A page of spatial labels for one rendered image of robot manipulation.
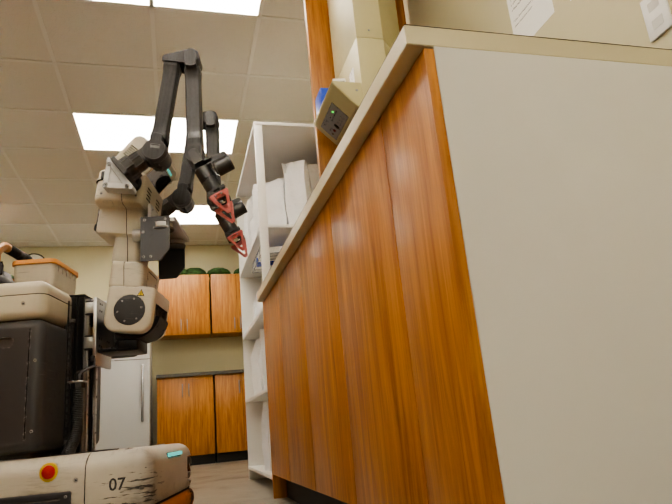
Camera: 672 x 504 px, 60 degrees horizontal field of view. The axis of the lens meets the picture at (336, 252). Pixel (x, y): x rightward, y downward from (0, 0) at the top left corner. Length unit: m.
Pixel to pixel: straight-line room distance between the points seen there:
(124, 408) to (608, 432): 6.04
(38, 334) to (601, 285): 1.59
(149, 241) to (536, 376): 1.50
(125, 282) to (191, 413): 4.80
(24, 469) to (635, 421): 1.56
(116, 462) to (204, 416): 5.00
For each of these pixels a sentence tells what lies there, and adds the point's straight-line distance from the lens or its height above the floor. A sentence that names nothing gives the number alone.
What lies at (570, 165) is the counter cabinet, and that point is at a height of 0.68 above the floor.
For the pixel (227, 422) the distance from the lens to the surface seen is 6.85.
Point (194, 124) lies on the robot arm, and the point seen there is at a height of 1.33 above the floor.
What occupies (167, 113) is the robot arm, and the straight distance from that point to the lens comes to 2.18.
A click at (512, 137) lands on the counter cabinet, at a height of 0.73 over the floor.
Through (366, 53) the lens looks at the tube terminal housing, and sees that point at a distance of 2.37.
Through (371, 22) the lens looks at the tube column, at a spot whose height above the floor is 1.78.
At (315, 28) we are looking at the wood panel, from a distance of 2.86.
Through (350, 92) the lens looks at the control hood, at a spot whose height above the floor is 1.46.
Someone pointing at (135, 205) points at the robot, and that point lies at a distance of 2.20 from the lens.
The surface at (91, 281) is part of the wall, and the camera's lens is 7.68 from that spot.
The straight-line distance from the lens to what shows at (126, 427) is 6.72.
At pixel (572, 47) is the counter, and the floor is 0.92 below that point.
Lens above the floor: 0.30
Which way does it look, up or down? 16 degrees up
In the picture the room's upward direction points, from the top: 5 degrees counter-clockwise
